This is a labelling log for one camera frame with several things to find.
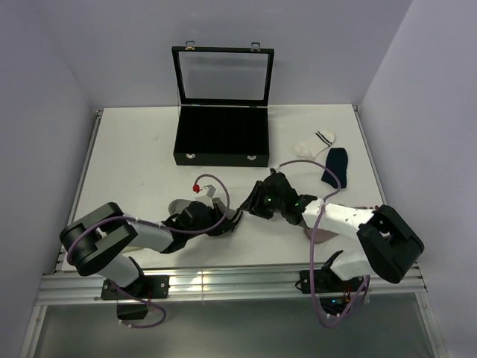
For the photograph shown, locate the white sock with dark stripes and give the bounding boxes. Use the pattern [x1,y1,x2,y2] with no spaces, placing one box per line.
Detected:
[295,130,335,160]

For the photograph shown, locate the navy blue sock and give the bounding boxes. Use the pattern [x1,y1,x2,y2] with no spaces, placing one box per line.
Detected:
[321,148,348,189]

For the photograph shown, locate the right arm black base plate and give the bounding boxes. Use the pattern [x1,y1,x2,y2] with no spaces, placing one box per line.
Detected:
[295,269,368,298]

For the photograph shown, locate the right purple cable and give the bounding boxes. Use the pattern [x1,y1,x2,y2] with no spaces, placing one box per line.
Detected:
[277,159,371,330]

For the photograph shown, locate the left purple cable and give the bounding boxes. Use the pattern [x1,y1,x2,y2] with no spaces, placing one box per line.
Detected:
[66,173,231,330]

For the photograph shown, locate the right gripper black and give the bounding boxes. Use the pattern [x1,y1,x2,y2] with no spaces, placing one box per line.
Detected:
[239,180,285,220]

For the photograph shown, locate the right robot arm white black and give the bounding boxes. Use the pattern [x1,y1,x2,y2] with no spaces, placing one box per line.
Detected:
[240,170,425,291]

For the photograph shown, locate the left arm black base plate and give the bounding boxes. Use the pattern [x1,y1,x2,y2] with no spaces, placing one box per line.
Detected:
[101,275,169,301]

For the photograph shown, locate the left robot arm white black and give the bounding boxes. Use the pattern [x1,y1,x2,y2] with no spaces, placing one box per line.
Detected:
[60,198,243,298]

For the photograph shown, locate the purple cable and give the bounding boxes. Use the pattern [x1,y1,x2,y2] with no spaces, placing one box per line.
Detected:
[277,159,371,330]
[66,173,231,330]

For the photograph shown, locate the grey sock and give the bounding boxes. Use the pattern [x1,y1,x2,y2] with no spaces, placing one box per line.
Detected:
[168,198,220,216]

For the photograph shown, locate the black display case with glass lid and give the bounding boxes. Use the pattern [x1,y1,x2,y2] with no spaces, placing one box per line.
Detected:
[171,41,275,167]

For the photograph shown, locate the mauve sock with red stripes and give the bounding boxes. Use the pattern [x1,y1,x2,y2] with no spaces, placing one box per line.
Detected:
[302,201,377,242]

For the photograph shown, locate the aluminium rail frame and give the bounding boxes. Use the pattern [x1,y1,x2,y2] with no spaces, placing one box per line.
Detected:
[20,105,449,357]

